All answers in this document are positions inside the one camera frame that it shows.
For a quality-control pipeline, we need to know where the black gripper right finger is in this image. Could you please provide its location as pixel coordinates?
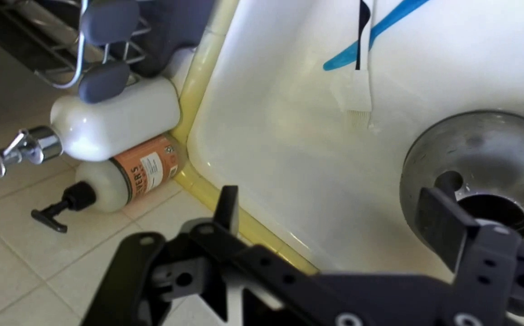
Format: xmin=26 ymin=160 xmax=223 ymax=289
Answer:
xmin=414 ymin=186 xmax=524 ymax=326

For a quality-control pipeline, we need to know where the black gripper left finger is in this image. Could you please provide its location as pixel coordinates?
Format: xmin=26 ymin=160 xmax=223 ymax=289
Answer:
xmin=82 ymin=182 xmax=320 ymax=326

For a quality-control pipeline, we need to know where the orange label soap bottle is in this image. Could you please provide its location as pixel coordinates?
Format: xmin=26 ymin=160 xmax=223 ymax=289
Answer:
xmin=29 ymin=131 xmax=191 ymax=235

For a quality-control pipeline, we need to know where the white pump soap bottle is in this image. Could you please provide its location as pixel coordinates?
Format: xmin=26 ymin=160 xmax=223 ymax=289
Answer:
xmin=0 ymin=75 xmax=184 ymax=180

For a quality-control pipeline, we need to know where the white ceramic sink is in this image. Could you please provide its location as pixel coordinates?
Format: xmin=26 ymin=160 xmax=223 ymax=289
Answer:
xmin=184 ymin=0 xmax=524 ymax=285

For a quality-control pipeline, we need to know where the white black striped brush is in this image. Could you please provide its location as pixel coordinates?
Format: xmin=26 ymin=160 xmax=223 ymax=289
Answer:
xmin=329 ymin=0 xmax=378 ymax=131

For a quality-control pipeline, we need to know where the steel kettle black handle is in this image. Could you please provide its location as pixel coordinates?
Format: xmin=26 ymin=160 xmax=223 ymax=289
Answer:
xmin=397 ymin=108 xmax=524 ymax=285

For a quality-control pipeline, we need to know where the wire dish rack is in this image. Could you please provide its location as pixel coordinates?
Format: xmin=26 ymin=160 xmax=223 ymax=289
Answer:
xmin=0 ymin=0 xmax=218 ymax=104

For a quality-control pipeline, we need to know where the blue handled dish brush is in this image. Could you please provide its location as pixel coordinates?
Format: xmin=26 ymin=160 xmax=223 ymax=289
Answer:
xmin=321 ymin=0 xmax=432 ymax=73

